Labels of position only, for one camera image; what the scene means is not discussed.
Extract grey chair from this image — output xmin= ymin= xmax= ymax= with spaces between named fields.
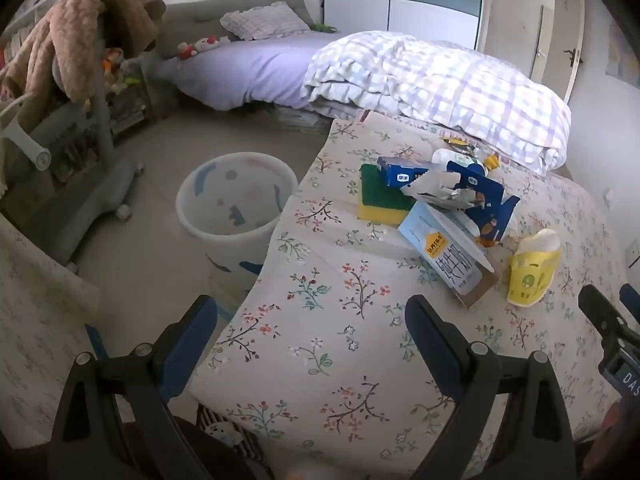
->
xmin=0 ymin=90 xmax=143 ymax=271

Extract bookshelf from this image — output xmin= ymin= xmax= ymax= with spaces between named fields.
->
xmin=0 ymin=0 xmax=56 ymax=61

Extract floral fabric cushion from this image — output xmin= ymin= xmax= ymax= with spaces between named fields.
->
xmin=0 ymin=215 xmax=102 ymax=441

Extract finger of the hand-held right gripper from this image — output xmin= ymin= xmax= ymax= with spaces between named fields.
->
xmin=620 ymin=284 xmax=640 ymax=322
xmin=578 ymin=285 xmax=640 ymax=356

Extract grey bed headboard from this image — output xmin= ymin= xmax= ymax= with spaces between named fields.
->
xmin=155 ymin=0 xmax=321 ymax=61

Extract white door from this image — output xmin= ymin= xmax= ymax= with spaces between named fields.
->
xmin=475 ymin=0 xmax=586 ymax=103

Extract checked pillow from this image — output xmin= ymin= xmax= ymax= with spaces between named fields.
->
xmin=220 ymin=1 xmax=312 ymax=41

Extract yellow white plastic packet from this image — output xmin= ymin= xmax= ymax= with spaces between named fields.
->
xmin=506 ymin=228 xmax=563 ymax=307

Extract white patterned trash bin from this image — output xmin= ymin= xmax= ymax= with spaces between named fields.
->
xmin=175 ymin=152 xmax=299 ymax=291

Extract wall poster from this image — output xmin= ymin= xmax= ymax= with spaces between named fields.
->
xmin=605 ymin=20 xmax=640 ymax=81

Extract white teal wardrobe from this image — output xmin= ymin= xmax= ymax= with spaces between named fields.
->
xmin=320 ymin=0 xmax=488 ymax=51

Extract dark striped fabric item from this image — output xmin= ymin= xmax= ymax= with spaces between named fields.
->
xmin=195 ymin=405 xmax=273 ymax=480

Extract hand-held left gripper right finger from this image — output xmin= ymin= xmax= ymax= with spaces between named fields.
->
xmin=404 ymin=295 xmax=578 ymax=480

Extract lavender pillow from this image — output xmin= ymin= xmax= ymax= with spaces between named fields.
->
xmin=150 ymin=30 xmax=346 ymax=111

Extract torn blue carton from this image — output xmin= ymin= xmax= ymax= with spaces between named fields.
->
xmin=376 ymin=155 xmax=521 ymax=248

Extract floral table cover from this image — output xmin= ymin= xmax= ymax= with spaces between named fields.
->
xmin=192 ymin=110 xmax=633 ymax=476

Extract green yellow sponge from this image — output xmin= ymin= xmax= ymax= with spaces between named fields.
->
xmin=357 ymin=162 xmax=418 ymax=226

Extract large white green-label bottle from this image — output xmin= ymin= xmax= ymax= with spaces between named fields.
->
xmin=431 ymin=147 xmax=473 ymax=168

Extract dark nightstand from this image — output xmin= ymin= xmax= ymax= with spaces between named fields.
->
xmin=105 ymin=50 xmax=157 ymax=136

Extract brown fleece blanket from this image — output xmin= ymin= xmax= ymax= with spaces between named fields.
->
xmin=0 ymin=0 xmax=167 ymax=101

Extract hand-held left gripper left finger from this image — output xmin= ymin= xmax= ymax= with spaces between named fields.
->
xmin=47 ymin=295 xmax=219 ymax=480

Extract yellow snack wrapper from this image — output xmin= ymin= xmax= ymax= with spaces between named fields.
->
xmin=440 ymin=135 xmax=501 ymax=171

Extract light blue flat box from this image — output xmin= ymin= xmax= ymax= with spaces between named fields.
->
xmin=397 ymin=202 xmax=501 ymax=308

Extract checked duvet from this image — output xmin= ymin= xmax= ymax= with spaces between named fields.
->
xmin=301 ymin=30 xmax=572 ymax=177

